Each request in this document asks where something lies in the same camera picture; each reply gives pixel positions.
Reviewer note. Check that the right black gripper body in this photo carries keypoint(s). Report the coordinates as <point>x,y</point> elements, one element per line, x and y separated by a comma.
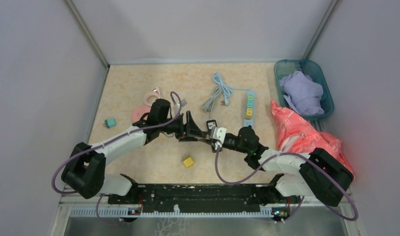
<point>232,143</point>

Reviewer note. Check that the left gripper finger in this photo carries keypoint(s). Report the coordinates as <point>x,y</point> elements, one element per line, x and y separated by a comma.
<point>191,128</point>
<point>191,139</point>

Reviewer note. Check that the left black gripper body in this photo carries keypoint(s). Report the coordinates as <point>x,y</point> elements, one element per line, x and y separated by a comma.
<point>175,125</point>

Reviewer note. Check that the light blue power strip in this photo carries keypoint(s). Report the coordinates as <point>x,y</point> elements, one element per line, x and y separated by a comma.
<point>249,122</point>

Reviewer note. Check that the yellow charger plug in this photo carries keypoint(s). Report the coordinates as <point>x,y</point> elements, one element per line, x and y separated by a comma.
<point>187,161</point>
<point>249,114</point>

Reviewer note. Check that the teal USB charger plug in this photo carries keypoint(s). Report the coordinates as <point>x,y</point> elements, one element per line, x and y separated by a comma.
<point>110,122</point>

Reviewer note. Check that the black power strip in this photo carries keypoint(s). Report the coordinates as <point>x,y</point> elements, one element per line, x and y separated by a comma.
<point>210,124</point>

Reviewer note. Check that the green USB charger plug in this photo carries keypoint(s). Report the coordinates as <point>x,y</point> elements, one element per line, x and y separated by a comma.
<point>250,97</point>

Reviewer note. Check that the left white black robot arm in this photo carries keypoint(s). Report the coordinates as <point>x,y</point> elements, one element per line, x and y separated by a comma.
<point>85,172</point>

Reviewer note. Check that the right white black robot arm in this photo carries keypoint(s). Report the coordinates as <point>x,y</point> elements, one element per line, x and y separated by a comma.
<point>311,174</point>

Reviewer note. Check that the red patterned plastic bag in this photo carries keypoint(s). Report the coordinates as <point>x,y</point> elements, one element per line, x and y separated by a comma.
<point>295,134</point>

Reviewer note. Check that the lavender cloth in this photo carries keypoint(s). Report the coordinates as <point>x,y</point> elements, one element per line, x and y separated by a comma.
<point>302,94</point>

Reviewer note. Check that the teal plastic basket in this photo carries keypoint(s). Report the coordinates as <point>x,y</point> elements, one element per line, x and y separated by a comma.
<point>289,66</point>

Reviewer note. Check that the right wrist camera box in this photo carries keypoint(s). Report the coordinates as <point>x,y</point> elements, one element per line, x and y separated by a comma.
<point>217,135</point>

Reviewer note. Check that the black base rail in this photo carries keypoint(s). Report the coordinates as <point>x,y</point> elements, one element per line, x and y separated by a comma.
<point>197,198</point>

